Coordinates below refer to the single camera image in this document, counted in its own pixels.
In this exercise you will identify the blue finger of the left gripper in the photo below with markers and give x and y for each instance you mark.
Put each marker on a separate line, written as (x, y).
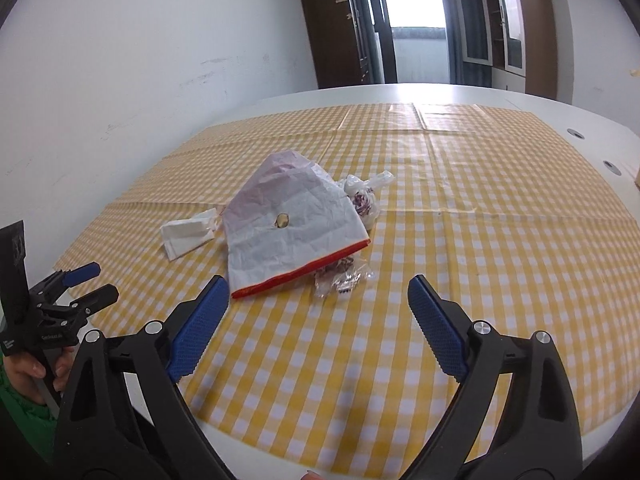
(93, 302)
(81, 275)

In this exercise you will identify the small clear snack wrapper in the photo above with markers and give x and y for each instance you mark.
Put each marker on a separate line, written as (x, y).
(341, 277)

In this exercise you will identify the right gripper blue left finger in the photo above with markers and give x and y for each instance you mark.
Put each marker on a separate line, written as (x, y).
(191, 326)

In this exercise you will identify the red candy wrapper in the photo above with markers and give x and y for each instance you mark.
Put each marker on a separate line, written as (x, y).
(362, 193)

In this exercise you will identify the yellow checkered tablecloth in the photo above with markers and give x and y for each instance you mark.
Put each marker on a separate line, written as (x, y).
(400, 259)

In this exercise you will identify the white paper food bag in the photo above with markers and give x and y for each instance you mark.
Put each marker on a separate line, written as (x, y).
(289, 219)

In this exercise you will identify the glass door wooden cabinet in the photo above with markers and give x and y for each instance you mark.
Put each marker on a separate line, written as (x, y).
(527, 58)

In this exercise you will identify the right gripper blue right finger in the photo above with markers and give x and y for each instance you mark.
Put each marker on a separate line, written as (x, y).
(444, 325)

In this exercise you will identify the dark wooden wardrobe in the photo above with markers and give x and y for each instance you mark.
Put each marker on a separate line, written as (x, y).
(338, 42)

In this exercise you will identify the person's left hand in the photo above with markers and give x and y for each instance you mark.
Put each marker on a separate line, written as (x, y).
(23, 370)

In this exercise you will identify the folded white napkin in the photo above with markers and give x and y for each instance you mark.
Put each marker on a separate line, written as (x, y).
(182, 236)

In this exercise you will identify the person's right hand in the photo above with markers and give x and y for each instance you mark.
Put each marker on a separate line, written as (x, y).
(310, 475)

